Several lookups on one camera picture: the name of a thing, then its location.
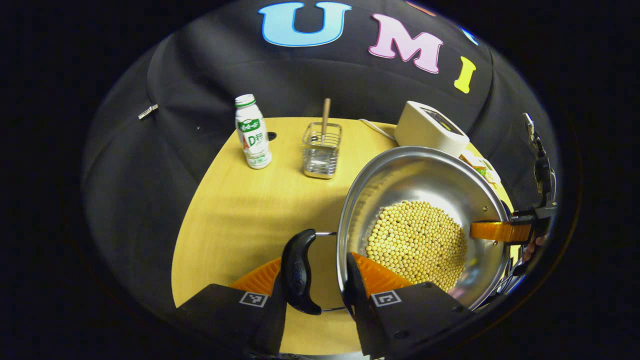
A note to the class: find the sandwich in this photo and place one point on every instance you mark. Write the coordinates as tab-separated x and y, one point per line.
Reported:
480	165

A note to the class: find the black backdrop cloth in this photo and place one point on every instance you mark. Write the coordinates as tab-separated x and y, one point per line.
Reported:
140	190

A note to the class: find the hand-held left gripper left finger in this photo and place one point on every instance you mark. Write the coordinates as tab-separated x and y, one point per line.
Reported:
270	325

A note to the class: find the white green drink bottle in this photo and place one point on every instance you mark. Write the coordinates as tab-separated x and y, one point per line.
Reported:
252	140

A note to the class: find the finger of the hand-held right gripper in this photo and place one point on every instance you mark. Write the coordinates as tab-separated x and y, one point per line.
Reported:
500	231

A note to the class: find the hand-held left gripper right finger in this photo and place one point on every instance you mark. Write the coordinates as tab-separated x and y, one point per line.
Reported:
357	310

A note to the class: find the wooden stick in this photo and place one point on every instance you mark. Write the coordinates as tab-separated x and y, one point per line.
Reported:
325	117

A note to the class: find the white toaster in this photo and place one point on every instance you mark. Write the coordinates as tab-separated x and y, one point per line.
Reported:
425	130

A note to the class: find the metal clip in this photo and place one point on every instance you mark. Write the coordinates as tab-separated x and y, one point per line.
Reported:
148	111

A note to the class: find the pile of soybeans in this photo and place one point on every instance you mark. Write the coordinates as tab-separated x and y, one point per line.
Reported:
417	245

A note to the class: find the stainless steel pot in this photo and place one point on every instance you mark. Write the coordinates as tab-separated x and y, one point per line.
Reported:
415	175

